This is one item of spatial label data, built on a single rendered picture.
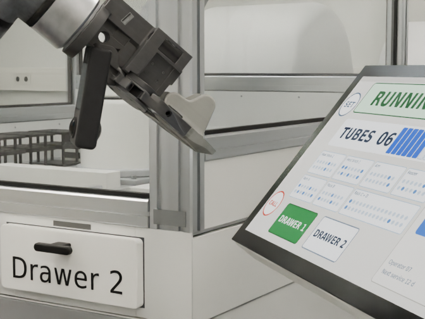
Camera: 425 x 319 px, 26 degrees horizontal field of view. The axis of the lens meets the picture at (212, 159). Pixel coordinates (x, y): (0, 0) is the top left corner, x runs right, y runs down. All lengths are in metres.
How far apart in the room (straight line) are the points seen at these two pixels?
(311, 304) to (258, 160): 0.37
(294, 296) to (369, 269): 0.81
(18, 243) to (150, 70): 0.63
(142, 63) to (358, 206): 0.29
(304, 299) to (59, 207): 0.52
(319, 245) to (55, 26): 0.38
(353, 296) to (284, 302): 0.78
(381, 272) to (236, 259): 0.63
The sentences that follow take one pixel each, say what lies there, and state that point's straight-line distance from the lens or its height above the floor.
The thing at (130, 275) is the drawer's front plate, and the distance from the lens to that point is 1.46.
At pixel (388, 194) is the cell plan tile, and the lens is 1.01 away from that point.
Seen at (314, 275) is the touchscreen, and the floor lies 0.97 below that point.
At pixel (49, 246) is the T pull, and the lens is 1.51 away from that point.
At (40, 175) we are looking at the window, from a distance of 1.60.
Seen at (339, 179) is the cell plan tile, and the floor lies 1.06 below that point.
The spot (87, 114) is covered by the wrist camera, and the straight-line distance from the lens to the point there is 1.04.
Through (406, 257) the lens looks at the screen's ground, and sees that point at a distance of 0.91.
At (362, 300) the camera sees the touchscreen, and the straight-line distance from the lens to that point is 0.92.
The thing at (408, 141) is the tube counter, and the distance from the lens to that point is 1.06.
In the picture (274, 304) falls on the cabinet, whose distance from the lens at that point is 1.67.
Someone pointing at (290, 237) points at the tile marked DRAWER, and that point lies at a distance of 1.12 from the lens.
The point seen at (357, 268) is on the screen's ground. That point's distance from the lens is 0.96.
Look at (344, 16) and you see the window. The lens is 1.93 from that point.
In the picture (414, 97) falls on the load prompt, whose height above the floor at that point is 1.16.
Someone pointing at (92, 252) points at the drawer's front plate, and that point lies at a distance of 1.50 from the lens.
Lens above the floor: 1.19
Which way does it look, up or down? 6 degrees down
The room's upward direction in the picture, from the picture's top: straight up
